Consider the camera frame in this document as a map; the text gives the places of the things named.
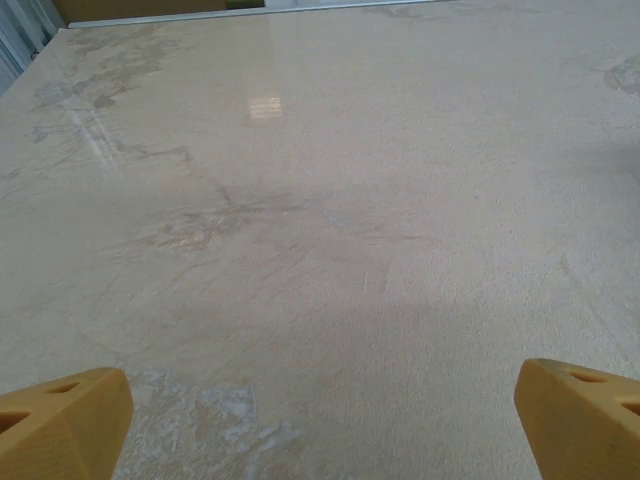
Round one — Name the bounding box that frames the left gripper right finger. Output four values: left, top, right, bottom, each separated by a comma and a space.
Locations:
515, 357, 640, 480

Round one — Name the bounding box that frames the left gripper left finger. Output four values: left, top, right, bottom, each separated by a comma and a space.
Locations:
0, 366, 134, 480

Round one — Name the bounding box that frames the translucent corrugated side panel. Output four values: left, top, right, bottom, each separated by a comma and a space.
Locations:
0, 0, 66, 99

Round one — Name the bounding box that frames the brown wooden board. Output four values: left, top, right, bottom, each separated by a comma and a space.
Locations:
52, 0, 227, 24

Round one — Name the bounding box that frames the aluminium table edge rail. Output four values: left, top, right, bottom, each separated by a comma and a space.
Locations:
67, 0, 416, 29

